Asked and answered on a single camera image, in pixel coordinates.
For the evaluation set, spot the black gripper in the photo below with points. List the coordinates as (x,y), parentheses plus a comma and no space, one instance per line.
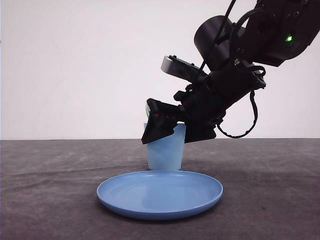
(203,103)

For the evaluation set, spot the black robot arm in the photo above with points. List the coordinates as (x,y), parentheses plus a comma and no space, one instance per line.
(235,53)

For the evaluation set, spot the light blue plastic cup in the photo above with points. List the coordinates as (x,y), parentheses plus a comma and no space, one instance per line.
(167,153)

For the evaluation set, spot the blue plastic plate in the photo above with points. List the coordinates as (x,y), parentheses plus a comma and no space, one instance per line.
(160,195)

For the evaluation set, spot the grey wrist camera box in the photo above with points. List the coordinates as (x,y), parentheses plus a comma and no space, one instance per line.
(184,70)

